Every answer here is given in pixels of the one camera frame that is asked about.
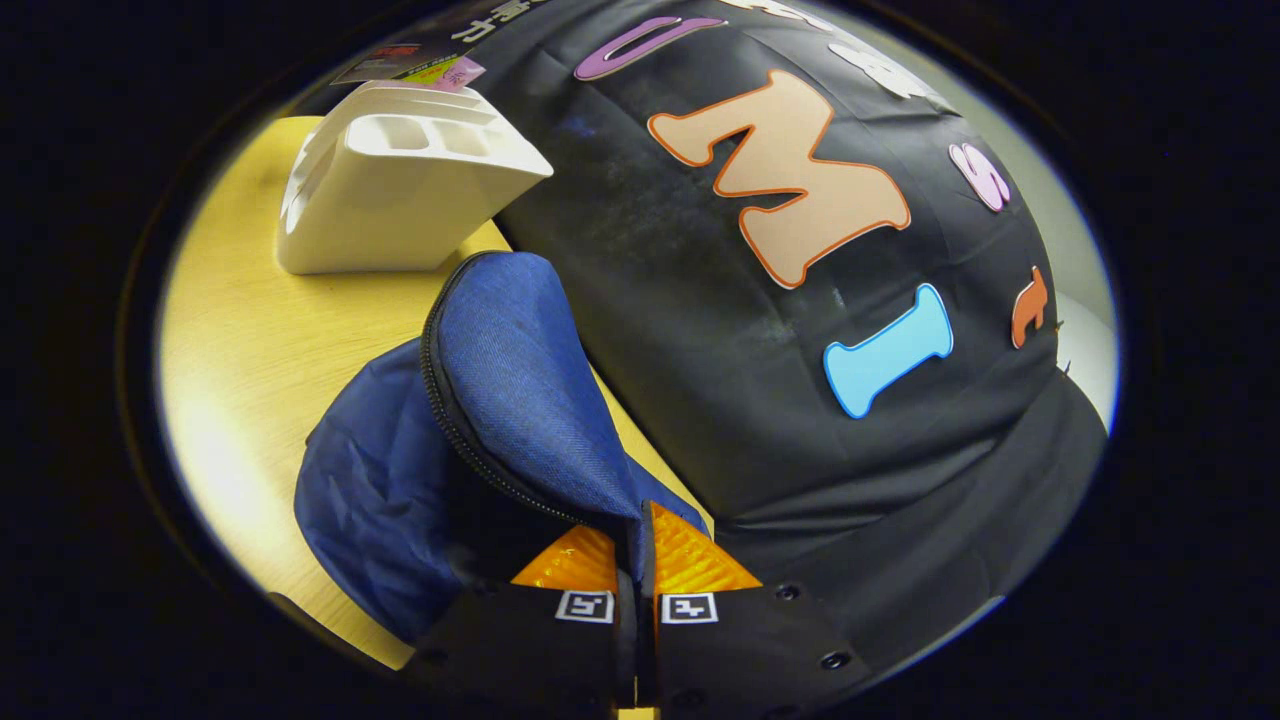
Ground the black backdrop cloth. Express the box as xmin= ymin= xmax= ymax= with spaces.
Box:
xmin=290 ymin=0 xmax=1111 ymax=691

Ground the white bookshelf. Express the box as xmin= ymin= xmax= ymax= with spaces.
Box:
xmin=277 ymin=80 xmax=554 ymax=276

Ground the pink book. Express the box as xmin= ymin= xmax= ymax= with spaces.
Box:
xmin=335 ymin=42 xmax=488 ymax=94

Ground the blue schoolbag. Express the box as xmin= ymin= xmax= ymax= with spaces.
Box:
xmin=293 ymin=250 xmax=716 ymax=646

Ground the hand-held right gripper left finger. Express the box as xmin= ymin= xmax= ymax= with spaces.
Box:
xmin=398 ymin=522 xmax=643 ymax=713

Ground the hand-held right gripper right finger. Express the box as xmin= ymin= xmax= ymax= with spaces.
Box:
xmin=640 ymin=500 xmax=883 ymax=717

